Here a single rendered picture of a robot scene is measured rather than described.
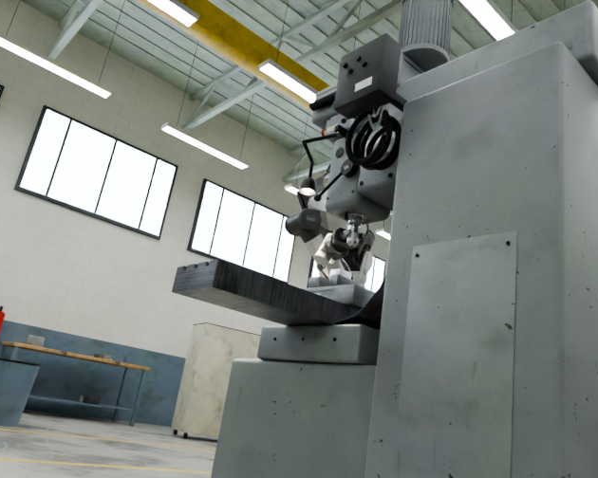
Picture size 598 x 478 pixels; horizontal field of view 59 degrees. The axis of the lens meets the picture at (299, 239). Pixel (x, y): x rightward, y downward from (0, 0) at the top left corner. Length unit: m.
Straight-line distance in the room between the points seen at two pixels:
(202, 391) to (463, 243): 6.76
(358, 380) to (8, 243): 7.94
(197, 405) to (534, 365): 6.91
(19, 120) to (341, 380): 8.47
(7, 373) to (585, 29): 5.71
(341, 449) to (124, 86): 9.40
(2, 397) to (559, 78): 5.71
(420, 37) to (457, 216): 0.90
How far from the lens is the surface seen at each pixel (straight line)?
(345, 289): 1.80
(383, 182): 1.84
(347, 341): 1.66
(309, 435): 1.74
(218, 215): 10.64
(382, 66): 1.71
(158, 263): 9.96
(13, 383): 6.23
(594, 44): 1.69
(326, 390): 1.71
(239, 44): 7.20
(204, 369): 7.92
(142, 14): 9.54
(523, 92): 1.53
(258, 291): 1.55
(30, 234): 9.25
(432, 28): 2.18
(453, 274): 1.40
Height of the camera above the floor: 0.57
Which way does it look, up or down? 18 degrees up
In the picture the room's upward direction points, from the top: 9 degrees clockwise
